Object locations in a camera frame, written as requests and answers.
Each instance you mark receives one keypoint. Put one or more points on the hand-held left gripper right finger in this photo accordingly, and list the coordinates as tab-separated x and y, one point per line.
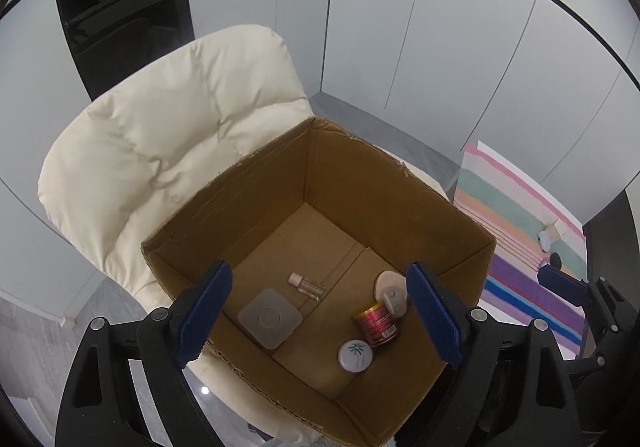
435	314

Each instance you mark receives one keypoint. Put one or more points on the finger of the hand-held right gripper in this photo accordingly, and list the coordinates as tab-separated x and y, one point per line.
562	282

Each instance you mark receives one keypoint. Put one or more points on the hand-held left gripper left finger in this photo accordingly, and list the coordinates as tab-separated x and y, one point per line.
202	317

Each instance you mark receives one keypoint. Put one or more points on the white oval device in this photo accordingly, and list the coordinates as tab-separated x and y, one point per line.
395	302

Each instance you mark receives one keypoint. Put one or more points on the beige round compact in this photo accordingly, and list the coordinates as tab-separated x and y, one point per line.
390	281

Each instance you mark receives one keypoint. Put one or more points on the white round jar palm print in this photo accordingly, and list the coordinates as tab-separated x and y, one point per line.
355	356

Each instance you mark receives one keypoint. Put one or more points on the small clear bottle pink cap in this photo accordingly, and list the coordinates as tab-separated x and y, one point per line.
306	286

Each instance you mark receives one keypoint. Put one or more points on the brown cardboard box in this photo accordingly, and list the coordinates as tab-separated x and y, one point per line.
350	187

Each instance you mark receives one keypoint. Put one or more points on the small black round case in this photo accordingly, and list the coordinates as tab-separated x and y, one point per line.
556	258

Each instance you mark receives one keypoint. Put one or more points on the small white round jar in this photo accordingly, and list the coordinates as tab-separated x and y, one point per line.
545	242

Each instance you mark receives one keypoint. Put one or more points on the small beige box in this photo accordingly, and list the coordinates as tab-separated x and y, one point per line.
556	228

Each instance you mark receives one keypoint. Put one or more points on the red metal can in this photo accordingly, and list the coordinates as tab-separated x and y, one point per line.
377	324

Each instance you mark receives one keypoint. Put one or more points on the white square flat container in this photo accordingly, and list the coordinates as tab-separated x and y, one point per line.
270	318

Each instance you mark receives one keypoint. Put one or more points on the striped colourful mat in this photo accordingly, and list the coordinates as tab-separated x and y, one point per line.
505	212

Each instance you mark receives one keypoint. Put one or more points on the cream padded chair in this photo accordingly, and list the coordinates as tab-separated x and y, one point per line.
150	142

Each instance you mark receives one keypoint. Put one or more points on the dark glass cabinet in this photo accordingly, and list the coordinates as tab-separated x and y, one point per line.
125	2

